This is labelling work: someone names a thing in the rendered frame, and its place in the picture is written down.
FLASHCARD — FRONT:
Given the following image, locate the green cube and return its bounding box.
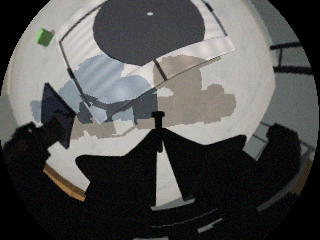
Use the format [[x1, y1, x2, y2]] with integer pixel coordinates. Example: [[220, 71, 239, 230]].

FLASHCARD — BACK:
[[35, 28, 53, 47]]

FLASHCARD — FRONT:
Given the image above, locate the dark grey disc with small center hole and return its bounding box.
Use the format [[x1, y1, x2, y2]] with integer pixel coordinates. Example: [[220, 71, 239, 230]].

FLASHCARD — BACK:
[[92, 0, 205, 67]]

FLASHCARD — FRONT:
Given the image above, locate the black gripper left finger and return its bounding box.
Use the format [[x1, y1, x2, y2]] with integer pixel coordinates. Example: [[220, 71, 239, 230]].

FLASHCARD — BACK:
[[75, 128, 157, 208]]

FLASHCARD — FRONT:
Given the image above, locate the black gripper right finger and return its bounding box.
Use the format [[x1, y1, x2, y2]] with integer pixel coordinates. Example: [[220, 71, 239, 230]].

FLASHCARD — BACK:
[[161, 127, 247, 201]]

